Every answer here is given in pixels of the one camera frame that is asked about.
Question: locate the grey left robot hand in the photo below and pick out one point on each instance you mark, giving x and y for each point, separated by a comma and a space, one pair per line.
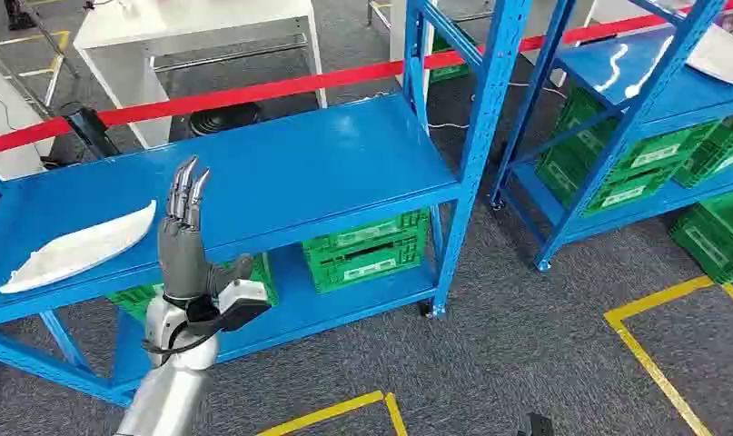
182, 259

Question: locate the white curved plastic panel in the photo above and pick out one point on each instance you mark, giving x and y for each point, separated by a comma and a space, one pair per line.
718, 57
77, 250

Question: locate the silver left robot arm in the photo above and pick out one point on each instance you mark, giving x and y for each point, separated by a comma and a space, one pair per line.
172, 397

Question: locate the green plastic crate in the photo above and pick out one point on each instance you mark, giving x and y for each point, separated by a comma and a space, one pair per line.
661, 153
718, 156
134, 300
366, 259
718, 240
628, 194
447, 72

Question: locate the black round stanchion base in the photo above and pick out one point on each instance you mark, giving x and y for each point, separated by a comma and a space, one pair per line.
224, 118

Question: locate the blue metal shelf rack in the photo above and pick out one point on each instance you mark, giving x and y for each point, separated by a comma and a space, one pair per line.
625, 72
294, 162

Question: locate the red barrier belt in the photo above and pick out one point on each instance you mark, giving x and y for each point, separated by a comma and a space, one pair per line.
252, 91

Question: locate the yellow floor tape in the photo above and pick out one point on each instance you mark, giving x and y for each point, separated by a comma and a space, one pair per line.
649, 361
330, 413

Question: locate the grey table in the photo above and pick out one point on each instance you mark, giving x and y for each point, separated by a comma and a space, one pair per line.
5, 108

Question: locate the white table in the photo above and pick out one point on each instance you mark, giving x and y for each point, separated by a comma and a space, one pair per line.
179, 24

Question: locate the black robot foot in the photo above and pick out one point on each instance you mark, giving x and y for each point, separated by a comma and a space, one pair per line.
536, 426

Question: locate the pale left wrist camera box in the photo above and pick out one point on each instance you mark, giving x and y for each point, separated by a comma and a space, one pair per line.
245, 298

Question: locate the black stanchion post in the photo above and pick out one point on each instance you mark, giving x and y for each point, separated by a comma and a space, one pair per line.
92, 132

